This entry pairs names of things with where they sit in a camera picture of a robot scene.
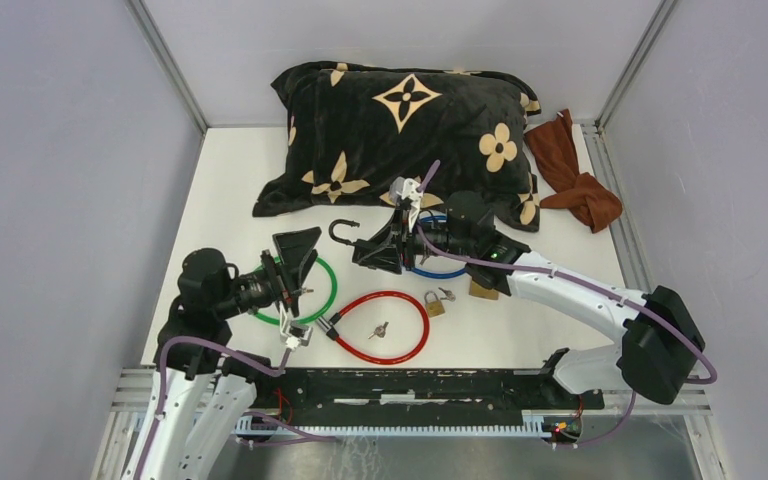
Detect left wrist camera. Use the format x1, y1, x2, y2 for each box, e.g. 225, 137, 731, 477
278, 304, 313, 351

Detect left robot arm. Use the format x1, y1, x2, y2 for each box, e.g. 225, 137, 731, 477
122, 227, 322, 479

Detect small brass padlock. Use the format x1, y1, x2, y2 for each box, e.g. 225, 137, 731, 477
423, 290, 446, 318

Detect black floral pillow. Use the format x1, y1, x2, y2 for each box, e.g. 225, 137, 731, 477
252, 61, 541, 232

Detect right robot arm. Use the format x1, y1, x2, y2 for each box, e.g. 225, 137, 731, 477
350, 191, 711, 408

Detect small padlock keys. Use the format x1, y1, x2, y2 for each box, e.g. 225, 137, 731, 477
438, 287, 457, 302

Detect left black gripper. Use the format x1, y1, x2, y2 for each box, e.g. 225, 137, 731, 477
215, 225, 322, 316

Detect red cable lock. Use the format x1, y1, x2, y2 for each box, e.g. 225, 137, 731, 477
316, 290, 432, 366

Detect brown cloth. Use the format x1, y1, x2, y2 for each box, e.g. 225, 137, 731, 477
525, 109, 624, 233

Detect green cable lock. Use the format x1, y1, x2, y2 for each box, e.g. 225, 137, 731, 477
251, 254, 339, 327

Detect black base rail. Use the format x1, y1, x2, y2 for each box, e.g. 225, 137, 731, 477
253, 368, 605, 427

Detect red lock keys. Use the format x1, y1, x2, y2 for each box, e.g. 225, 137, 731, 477
368, 322, 389, 339

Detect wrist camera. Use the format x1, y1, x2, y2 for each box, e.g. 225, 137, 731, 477
278, 304, 313, 351
384, 177, 423, 211

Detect blue cable lock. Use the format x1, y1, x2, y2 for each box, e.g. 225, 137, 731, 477
410, 211, 466, 280

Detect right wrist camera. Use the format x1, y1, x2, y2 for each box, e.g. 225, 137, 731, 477
384, 177, 423, 211

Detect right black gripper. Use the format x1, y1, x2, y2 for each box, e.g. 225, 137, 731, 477
358, 204, 473, 275

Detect large brass padlock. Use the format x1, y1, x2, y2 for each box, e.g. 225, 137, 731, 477
468, 281, 500, 301

